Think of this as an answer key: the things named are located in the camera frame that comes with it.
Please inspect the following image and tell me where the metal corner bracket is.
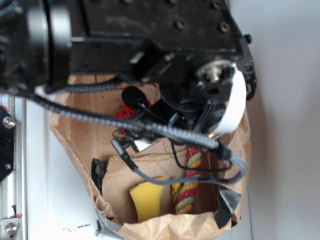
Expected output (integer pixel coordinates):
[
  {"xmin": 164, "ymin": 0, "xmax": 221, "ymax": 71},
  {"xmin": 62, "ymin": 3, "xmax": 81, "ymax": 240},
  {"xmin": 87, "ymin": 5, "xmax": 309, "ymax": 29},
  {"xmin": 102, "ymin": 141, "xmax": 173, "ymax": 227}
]
[{"xmin": 0, "ymin": 217, "xmax": 21, "ymax": 240}]

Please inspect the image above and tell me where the black gripper white cover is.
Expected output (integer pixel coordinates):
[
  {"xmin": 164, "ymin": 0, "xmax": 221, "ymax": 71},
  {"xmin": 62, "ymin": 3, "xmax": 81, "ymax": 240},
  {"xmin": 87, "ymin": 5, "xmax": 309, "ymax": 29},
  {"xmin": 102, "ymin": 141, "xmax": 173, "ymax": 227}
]
[{"xmin": 160, "ymin": 59, "xmax": 257, "ymax": 134}]

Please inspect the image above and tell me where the black octagonal mounting plate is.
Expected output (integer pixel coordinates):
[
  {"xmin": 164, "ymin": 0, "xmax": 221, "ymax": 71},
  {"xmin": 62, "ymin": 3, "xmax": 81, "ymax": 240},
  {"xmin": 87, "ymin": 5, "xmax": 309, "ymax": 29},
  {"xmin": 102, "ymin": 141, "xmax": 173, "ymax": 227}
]
[{"xmin": 0, "ymin": 104, "xmax": 16, "ymax": 183}]

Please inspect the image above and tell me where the grey braided cable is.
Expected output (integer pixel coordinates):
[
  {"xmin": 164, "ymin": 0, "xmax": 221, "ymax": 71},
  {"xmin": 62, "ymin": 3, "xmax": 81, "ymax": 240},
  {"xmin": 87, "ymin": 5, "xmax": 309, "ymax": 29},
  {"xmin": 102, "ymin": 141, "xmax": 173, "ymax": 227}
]
[{"xmin": 32, "ymin": 81, "xmax": 249, "ymax": 187}]

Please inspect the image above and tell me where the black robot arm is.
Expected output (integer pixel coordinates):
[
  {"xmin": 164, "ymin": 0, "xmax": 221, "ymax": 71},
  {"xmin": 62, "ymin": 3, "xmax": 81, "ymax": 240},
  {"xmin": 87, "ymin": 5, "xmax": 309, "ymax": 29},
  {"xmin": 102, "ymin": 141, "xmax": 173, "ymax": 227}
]
[{"xmin": 0, "ymin": 0, "xmax": 257, "ymax": 131}]

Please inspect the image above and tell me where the red crumpled paper flower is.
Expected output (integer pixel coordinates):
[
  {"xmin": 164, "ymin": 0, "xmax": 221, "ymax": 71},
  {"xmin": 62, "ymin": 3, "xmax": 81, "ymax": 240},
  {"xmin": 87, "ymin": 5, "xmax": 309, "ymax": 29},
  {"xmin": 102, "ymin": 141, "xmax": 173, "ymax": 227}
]
[{"xmin": 115, "ymin": 99, "xmax": 152, "ymax": 120}]

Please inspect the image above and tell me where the black foam microphone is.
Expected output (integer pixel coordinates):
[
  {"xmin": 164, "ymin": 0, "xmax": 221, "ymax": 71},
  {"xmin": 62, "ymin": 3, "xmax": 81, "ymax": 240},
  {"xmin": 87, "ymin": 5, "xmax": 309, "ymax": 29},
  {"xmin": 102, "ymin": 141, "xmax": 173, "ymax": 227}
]
[{"xmin": 121, "ymin": 86, "xmax": 148, "ymax": 110}]

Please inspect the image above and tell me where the yellow sponge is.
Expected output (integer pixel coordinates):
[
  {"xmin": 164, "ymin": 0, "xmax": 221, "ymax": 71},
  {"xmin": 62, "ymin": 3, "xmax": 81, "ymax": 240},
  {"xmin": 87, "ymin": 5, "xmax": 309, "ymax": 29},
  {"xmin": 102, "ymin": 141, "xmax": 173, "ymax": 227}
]
[{"xmin": 129, "ymin": 181, "xmax": 164, "ymax": 223}]

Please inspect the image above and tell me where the brown paper bag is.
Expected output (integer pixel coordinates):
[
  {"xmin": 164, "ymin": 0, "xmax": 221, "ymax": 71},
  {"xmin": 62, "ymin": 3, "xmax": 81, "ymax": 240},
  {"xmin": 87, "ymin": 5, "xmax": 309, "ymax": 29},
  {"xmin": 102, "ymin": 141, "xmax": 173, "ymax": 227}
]
[{"xmin": 51, "ymin": 84, "xmax": 252, "ymax": 240}]

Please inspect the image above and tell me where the aluminium frame rail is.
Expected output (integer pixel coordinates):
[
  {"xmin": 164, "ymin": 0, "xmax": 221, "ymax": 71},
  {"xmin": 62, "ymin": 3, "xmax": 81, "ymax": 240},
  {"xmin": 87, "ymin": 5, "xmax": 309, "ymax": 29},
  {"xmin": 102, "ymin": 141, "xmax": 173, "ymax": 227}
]
[{"xmin": 0, "ymin": 93, "xmax": 28, "ymax": 240}]

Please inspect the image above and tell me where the multicolored twisted rope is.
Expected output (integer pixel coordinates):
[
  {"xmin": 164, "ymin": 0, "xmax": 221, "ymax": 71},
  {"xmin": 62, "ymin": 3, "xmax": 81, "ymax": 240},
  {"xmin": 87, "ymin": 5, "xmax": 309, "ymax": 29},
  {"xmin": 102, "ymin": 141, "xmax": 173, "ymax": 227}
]
[{"xmin": 170, "ymin": 147, "xmax": 203, "ymax": 216}]

